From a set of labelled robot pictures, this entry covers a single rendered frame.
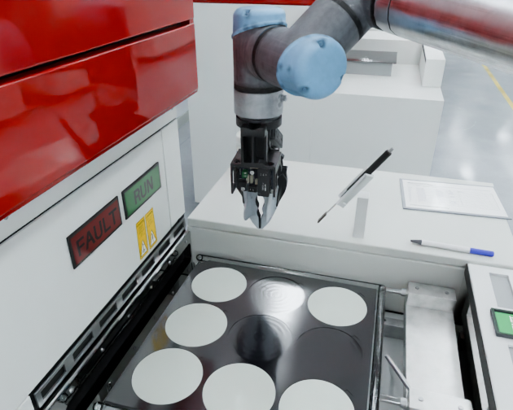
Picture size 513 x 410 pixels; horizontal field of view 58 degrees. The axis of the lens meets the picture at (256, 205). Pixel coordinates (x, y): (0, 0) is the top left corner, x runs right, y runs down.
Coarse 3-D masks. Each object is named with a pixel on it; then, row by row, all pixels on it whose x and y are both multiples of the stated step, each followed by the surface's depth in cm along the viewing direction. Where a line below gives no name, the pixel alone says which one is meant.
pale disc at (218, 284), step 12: (204, 276) 87; (216, 276) 87; (228, 276) 87; (240, 276) 87; (192, 288) 83; (204, 288) 83; (216, 288) 83; (228, 288) 83; (240, 288) 83; (216, 300) 80
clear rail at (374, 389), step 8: (384, 288) 83; (384, 296) 81; (384, 304) 80; (376, 312) 78; (376, 320) 76; (376, 328) 74; (376, 336) 73; (376, 344) 71; (376, 352) 70; (376, 360) 68; (376, 368) 67; (376, 376) 66; (376, 384) 64; (376, 392) 63; (376, 400) 62; (368, 408) 62; (376, 408) 61
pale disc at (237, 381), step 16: (224, 368) 67; (240, 368) 67; (256, 368) 67; (208, 384) 65; (224, 384) 65; (240, 384) 65; (256, 384) 65; (272, 384) 65; (208, 400) 62; (224, 400) 62; (240, 400) 62; (256, 400) 62; (272, 400) 62
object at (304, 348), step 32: (256, 288) 83; (288, 288) 83; (320, 288) 83; (352, 288) 83; (160, 320) 76; (256, 320) 76; (288, 320) 76; (192, 352) 70; (224, 352) 70; (256, 352) 70; (288, 352) 70; (320, 352) 70; (352, 352) 70; (128, 384) 65; (288, 384) 65; (352, 384) 65
